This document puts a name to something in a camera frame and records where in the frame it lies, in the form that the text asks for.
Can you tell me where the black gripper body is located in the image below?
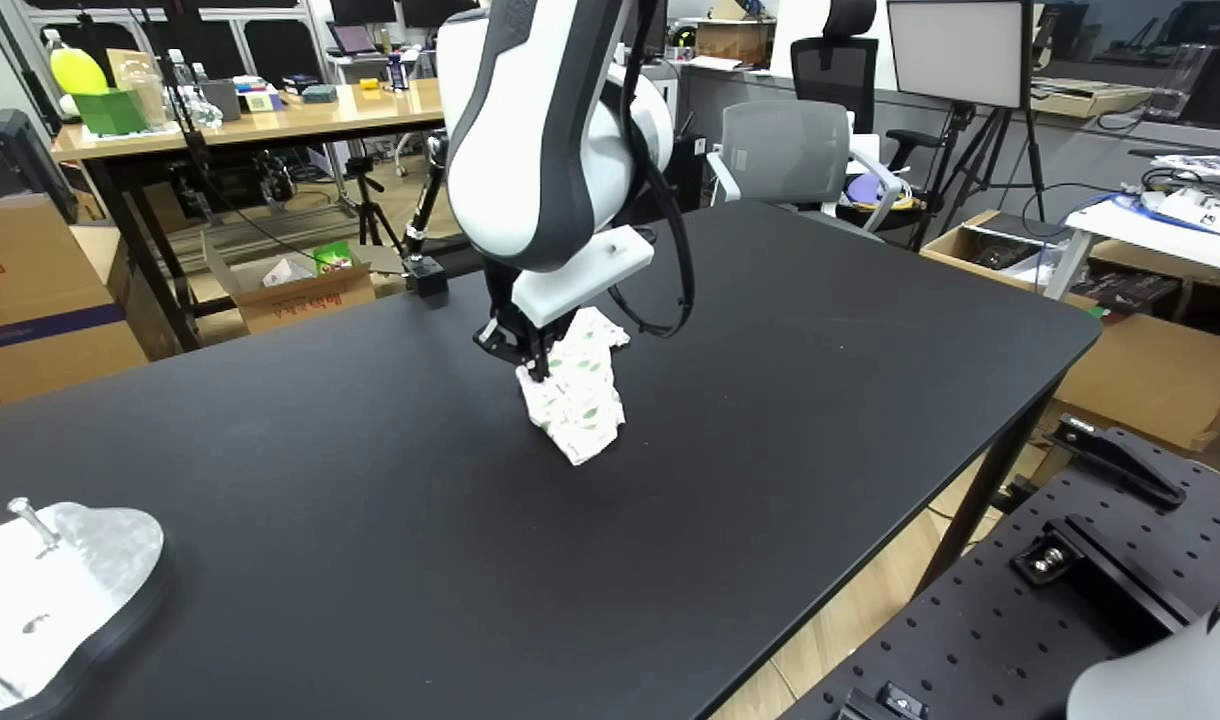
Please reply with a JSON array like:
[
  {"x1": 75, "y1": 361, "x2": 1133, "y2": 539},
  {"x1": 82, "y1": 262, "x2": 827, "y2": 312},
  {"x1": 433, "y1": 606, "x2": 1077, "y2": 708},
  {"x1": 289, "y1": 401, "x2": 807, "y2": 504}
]
[{"x1": 477, "y1": 265, "x2": 552, "y2": 375}]

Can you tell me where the white patterned towel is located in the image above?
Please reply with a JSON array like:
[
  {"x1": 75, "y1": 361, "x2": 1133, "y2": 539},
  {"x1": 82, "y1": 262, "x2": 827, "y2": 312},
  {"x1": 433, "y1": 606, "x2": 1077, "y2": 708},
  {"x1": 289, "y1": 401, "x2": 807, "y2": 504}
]
[{"x1": 517, "y1": 307, "x2": 629, "y2": 470}]

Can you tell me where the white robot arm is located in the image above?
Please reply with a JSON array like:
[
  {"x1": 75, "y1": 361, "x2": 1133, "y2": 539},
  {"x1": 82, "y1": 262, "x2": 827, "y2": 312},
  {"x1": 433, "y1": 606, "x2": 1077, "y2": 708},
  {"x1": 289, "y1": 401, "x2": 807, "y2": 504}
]
[{"x1": 436, "y1": 0, "x2": 673, "y2": 375}]

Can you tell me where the white towel rack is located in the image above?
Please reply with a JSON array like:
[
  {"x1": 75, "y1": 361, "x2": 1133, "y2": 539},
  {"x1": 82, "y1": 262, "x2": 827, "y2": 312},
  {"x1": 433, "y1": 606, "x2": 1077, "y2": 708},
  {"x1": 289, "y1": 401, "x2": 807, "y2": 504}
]
[{"x1": 0, "y1": 495, "x2": 164, "y2": 713}]

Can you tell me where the open cardboard box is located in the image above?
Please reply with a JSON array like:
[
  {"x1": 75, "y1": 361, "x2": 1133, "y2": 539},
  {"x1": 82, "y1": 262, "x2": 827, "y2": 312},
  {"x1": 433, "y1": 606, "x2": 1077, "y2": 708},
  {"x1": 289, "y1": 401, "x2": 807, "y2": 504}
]
[{"x1": 227, "y1": 242, "x2": 376, "y2": 335}]

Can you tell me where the wooden desk with black legs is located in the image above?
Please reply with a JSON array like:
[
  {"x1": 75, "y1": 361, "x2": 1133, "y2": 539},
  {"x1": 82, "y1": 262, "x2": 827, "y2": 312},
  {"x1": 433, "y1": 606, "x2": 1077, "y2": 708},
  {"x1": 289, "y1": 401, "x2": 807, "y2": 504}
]
[{"x1": 49, "y1": 79, "x2": 446, "y2": 351}]

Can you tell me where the grey office chair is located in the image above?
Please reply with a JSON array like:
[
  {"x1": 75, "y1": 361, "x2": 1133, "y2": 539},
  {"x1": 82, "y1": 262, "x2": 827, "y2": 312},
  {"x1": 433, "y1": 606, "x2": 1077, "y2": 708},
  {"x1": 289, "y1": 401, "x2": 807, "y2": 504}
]
[{"x1": 705, "y1": 100, "x2": 907, "y2": 230}]

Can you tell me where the cardboard box with red label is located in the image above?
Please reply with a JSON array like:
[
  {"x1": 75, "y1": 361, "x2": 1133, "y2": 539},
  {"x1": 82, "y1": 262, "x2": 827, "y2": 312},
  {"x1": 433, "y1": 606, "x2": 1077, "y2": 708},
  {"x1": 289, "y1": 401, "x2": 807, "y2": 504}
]
[{"x1": 0, "y1": 195, "x2": 149, "y2": 406}]

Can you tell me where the white board on tripod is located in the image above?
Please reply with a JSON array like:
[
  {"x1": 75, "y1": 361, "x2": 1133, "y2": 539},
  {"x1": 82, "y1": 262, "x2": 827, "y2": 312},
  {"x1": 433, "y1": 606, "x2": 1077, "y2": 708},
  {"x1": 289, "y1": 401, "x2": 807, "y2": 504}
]
[{"x1": 889, "y1": 0, "x2": 1046, "y2": 236}]

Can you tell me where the black perforated mounting board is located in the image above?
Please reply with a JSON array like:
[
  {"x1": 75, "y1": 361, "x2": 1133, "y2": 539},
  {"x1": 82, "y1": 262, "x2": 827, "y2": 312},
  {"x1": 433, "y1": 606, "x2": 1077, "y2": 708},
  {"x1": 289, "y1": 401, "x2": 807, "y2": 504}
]
[{"x1": 788, "y1": 428, "x2": 1220, "y2": 720}]

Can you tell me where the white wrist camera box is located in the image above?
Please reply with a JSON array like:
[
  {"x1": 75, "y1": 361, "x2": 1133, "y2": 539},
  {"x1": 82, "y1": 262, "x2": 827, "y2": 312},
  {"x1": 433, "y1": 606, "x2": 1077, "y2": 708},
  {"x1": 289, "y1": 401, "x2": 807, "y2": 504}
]
[{"x1": 514, "y1": 226, "x2": 655, "y2": 327}]

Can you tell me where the black clamp camera mount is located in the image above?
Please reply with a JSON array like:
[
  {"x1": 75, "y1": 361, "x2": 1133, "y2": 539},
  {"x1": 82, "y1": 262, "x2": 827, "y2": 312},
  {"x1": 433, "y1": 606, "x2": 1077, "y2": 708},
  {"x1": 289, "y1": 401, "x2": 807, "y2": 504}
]
[{"x1": 403, "y1": 131, "x2": 448, "y2": 295}]

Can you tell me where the black camera tripod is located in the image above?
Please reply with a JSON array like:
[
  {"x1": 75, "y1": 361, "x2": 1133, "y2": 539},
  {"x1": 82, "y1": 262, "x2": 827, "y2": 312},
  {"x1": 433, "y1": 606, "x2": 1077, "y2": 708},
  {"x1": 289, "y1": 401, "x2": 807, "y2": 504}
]
[{"x1": 346, "y1": 156, "x2": 401, "y2": 254}]

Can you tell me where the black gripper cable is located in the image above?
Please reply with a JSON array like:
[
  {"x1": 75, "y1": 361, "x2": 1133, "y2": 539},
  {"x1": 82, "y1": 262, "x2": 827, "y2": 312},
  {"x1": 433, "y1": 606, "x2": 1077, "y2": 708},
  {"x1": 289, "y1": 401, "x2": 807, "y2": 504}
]
[{"x1": 606, "y1": 0, "x2": 701, "y2": 339}]

